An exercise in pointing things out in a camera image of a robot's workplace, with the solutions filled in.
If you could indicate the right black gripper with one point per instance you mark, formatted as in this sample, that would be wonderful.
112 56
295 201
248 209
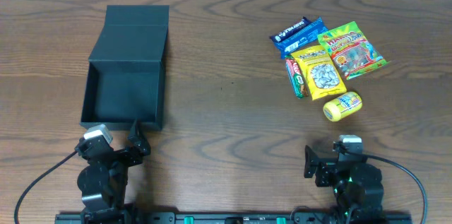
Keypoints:
325 169

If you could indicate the yellow sunflower seed bag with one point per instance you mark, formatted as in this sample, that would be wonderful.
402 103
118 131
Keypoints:
319 72

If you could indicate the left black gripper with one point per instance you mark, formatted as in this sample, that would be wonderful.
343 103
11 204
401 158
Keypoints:
118 155

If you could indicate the green Haribo gummy bag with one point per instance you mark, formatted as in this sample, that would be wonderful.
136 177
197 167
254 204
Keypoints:
351 51

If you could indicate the dark blue Dairy Milk bar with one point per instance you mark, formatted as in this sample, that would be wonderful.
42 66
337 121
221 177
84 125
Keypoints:
290 31

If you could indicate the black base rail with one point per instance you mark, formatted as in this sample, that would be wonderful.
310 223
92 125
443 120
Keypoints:
191 218

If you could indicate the black gift box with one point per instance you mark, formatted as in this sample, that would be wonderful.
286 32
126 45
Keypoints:
126 73

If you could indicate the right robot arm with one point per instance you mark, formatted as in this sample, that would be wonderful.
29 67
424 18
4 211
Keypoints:
356 184

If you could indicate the yellow plastic candy canister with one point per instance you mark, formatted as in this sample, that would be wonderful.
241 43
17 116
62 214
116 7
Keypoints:
342 106

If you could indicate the red green KitKat bar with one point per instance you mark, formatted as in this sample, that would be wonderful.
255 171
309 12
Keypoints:
295 77

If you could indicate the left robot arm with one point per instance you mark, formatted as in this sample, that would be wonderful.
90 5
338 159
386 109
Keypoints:
103 182

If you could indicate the blue Oreo cookie pack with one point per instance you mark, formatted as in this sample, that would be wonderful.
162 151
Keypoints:
305 36

